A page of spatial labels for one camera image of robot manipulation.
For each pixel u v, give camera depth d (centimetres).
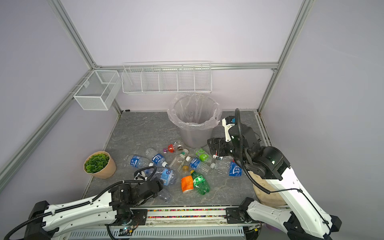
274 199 79
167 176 82
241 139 39
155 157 89
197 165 86
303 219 36
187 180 81
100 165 81
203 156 90
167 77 99
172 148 94
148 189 59
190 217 75
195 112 100
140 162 87
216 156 91
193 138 93
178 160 94
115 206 53
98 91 99
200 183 82
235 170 85
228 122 52
